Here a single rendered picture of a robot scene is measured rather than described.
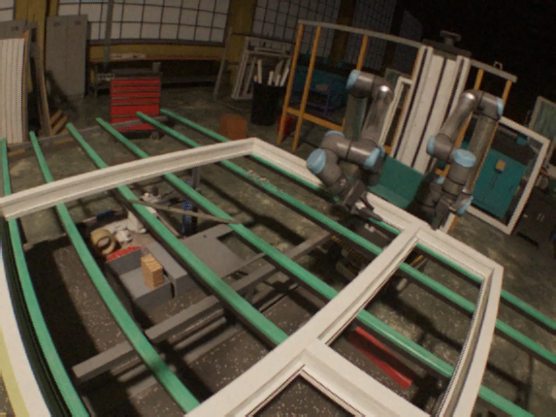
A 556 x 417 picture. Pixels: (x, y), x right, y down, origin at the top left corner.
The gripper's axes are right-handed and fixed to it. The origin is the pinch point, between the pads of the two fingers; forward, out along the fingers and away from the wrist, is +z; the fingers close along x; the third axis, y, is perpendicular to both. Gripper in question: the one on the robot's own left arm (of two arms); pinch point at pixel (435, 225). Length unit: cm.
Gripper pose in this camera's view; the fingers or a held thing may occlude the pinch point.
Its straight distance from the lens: 137.3
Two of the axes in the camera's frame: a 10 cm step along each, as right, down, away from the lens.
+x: 6.6, -2.8, 7.0
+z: -1.7, 8.5, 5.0
